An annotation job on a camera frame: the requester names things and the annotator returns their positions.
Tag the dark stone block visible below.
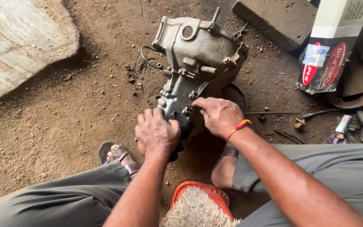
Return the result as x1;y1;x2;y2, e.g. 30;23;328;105
232;0;318;52

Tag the round black metal disc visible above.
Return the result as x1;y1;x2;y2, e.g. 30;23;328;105
221;83;248;115

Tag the red plastic stool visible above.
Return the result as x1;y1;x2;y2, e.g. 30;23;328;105
170;181;234;221

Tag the red yellow thread wristband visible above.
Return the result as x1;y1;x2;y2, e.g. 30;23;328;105
226;119;252;141

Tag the person's right foot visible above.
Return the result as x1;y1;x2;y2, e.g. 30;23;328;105
211;143;239;190

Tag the person's left foot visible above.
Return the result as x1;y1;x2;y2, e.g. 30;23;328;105
107;144;140;179

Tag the person's left hand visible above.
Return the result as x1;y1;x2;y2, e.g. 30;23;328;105
135;107;182;158

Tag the thin metal rod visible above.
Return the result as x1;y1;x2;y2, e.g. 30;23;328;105
244;112;300;115

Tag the black cable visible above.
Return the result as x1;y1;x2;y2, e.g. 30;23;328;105
140;46;163;70

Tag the grey metal gearbox housing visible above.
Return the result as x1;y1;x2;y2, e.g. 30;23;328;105
151;7;249;127

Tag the black flat strip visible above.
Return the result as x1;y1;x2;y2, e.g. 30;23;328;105
274;127;306;145

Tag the person's left leg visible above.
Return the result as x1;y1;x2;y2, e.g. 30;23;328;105
0;161;132;227

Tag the person's right hand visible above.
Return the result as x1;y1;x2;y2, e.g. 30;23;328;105
192;97;249;140

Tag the person's leg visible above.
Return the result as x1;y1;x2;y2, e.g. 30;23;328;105
232;143;363;227
0;161;132;227

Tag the person's right leg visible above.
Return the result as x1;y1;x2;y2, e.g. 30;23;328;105
232;143;363;227

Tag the plastic wrapped carton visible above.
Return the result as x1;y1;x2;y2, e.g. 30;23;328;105
296;0;363;94

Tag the black rubber part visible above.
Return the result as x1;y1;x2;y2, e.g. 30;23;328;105
166;111;195;163

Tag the rusty metal plate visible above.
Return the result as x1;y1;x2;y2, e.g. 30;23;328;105
328;92;363;110

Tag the person's foot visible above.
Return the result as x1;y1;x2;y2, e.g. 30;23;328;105
211;143;239;190
107;144;140;179

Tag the brown strap sandal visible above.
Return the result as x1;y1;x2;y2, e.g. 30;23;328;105
97;140;140;177
221;143;239;158

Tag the large pale flat stone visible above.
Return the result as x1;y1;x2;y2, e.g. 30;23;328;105
0;0;80;107

